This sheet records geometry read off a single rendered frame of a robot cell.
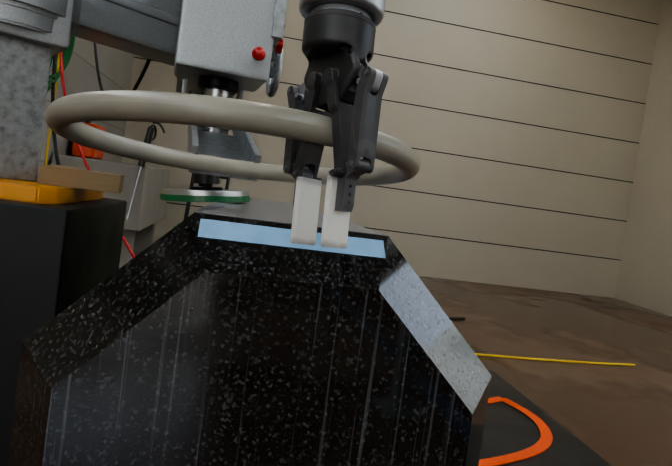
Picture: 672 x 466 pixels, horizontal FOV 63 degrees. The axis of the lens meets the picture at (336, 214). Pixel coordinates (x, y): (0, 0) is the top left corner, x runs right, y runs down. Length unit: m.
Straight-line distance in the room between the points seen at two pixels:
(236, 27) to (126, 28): 0.57
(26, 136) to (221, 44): 0.63
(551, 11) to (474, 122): 1.66
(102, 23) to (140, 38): 0.12
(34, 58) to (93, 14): 0.22
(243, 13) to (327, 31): 0.82
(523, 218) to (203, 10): 6.07
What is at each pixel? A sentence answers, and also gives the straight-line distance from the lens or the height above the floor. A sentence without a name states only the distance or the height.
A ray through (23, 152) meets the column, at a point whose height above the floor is 0.86.
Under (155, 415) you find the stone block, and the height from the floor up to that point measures 0.50.
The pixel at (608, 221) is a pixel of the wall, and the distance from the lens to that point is 7.72.
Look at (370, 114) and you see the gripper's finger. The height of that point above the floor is 0.94.
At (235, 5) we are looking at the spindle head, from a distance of 1.38.
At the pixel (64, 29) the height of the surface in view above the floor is 1.20.
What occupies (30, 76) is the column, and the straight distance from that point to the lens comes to 1.72.
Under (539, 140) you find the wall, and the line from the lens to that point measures 7.18.
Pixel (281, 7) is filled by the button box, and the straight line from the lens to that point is 1.39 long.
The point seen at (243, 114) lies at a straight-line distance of 0.53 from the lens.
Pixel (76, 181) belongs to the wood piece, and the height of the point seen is 0.80.
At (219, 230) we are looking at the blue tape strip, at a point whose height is 0.78.
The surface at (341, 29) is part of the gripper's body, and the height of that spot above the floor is 1.02.
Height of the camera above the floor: 0.87
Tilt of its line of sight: 2 degrees down
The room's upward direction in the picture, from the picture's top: 8 degrees clockwise
